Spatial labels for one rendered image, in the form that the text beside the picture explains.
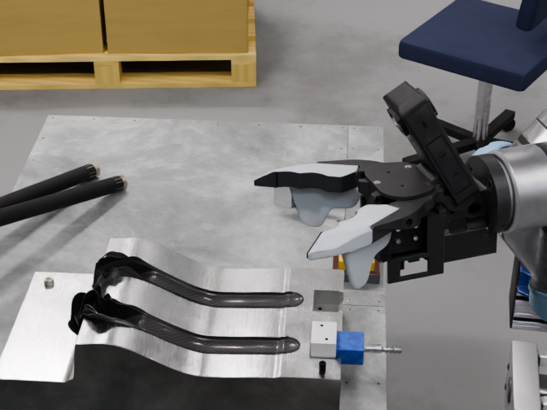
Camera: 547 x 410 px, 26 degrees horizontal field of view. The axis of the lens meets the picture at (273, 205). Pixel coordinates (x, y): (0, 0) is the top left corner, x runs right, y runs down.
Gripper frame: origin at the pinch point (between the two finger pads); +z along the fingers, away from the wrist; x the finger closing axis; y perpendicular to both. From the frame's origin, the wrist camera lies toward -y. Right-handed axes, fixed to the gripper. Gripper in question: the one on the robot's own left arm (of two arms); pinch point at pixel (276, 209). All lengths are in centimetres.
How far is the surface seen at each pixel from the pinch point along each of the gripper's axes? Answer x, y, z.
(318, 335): 52, 47, -20
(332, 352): 50, 49, -22
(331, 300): 65, 50, -27
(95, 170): 122, 47, 0
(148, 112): 299, 106, -42
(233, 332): 60, 50, -10
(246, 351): 56, 50, -11
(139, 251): 77, 42, 0
